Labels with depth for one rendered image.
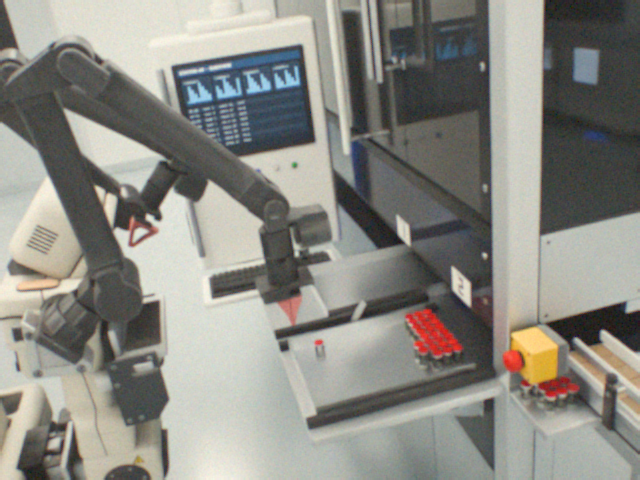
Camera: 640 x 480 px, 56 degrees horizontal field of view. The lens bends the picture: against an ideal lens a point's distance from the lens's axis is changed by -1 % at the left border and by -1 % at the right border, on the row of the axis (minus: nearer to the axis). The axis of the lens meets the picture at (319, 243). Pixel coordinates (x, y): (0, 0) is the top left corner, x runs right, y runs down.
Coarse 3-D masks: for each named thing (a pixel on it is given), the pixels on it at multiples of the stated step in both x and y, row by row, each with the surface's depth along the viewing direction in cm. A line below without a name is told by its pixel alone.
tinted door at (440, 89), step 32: (416, 0) 125; (448, 0) 111; (416, 32) 129; (448, 32) 114; (416, 64) 132; (448, 64) 117; (416, 96) 137; (448, 96) 121; (416, 128) 141; (448, 128) 124; (416, 160) 145; (448, 160) 127; (448, 192) 131
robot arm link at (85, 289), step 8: (128, 264) 106; (128, 272) 103; (136, 272) 106; (88, 280) 103; (80, 288) 103; (88, 288) 101; (80, 296) 101; (88, 296) 101; (88, 304) 102; (96, 312) 103
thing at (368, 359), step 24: (408, 312) 147; (312, 336) 143; (336, 336) 145; (360, 336) 145; (384, 336) 144; (408, 336) 143; (312, 360) 139; (336, 360) 138; (360, 360) 136; (384, 360) 135; (408, 360) 134; (312, 384) 131; (336, 384) 130; (360, 384) 129; (384, 384) 128; (408, 384) 123; (312, 408) 123; (336, 408) 120
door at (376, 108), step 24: (360, 0) 159; (384, 0) 142; (360, 24) 163; (384, 24) 146; (360, 48) 168; (384, 48) 150; (360, 72) 173; (360, 96) 178; (384, 96) 157; (360, 120) 183; (384, 120) 162; (384, 144) 166
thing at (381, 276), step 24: (336, 264) 177; (360, 264) 179; (384, 264) 177; (408, 264) 175; (312, 288) 167; (336, 288) 168; (360, 288) 166; (384, 288) 164; (408, 288) 163; (432, 288) 157; (336, 312) 152
